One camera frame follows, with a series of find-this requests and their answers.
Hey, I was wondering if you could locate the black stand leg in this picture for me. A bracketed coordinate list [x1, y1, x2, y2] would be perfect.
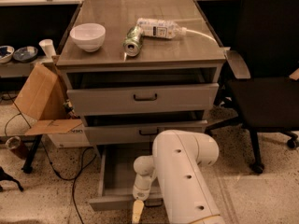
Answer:
[21, 134, 42, 174]

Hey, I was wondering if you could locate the blue patterned bowl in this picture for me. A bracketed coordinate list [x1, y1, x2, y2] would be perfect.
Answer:
[13, 46, 38, 63]

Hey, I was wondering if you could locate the open cardboard box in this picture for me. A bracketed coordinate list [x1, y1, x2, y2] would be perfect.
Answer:
[14, 63, 90, 148]

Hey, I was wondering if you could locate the white blue bowl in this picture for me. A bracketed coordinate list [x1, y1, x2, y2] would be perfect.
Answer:
[0, 46, 15, 63]

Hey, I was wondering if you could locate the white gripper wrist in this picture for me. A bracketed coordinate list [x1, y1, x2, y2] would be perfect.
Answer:
[132, 174, 154, 224]

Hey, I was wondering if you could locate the grey top drawer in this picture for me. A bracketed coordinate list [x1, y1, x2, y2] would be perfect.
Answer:
[67, 83, 219, 116]

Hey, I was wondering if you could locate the brown cup on floor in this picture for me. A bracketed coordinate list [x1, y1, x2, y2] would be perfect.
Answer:
[6, 136, 29, 160]

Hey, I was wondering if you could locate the white paper cup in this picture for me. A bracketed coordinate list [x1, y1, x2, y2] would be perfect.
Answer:
[39, 39, 56, 59]

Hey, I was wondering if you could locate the clear plastic water bottle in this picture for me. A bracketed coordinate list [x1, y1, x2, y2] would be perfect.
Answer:
[136, 18, 187, 39]

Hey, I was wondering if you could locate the black office chair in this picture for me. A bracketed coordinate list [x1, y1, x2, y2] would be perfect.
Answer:
[206, 0, 299, 174]

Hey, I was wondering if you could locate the black floor cable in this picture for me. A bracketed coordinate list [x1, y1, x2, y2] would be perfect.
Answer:
[40, 138, 97, 224]

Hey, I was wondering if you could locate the white ceramic bowl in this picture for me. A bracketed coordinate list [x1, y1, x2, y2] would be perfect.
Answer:
[70, 23, 106, 52]

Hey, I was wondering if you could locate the grey three-drawer cabinet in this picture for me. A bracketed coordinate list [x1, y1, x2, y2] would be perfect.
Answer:
[56, 0, 226, 147]

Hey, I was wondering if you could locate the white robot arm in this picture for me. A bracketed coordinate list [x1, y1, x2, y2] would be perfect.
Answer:
[132, 130, 225, 224]

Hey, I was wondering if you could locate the grey middle drawer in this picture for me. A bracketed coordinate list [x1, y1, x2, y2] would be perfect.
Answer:
[84, 120, 207, 145]

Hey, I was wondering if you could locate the green soda can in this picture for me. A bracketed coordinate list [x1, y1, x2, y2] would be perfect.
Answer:
[123, 26, 144, 57]

